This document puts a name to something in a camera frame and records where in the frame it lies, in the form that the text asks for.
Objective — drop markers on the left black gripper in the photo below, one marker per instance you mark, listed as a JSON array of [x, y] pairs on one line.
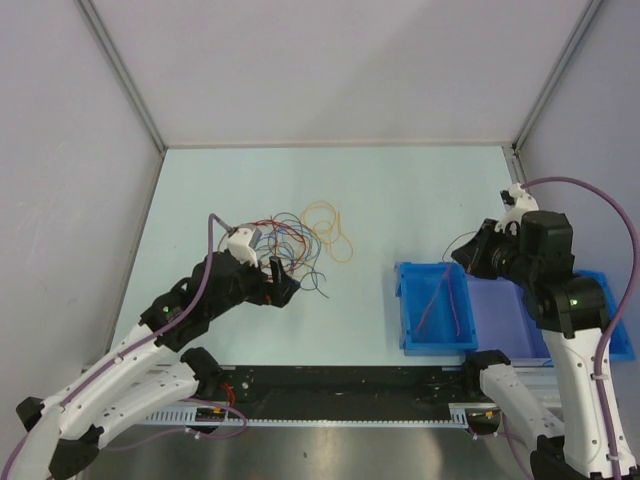
[[277, 292]]

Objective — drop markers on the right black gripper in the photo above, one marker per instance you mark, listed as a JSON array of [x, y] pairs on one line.
[[472, 254]]

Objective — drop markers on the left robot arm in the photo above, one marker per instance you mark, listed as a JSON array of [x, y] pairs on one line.
[[152, 367]]

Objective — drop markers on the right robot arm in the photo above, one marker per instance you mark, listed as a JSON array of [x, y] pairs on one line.
[[587, 441]]

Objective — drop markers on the purple plastic tray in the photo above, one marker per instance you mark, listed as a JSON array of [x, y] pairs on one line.
[[503, 323]]

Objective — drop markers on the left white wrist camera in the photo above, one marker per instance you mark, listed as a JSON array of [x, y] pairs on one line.
[[242, 244]]

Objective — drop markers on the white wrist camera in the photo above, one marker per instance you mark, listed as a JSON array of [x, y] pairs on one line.
[[242, 244], [517, 202]]

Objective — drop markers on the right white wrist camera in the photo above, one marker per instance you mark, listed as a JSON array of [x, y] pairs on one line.
[[517, 202]]

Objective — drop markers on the slotted cable duct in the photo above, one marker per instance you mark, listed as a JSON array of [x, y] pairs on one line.
[[199, 415]]

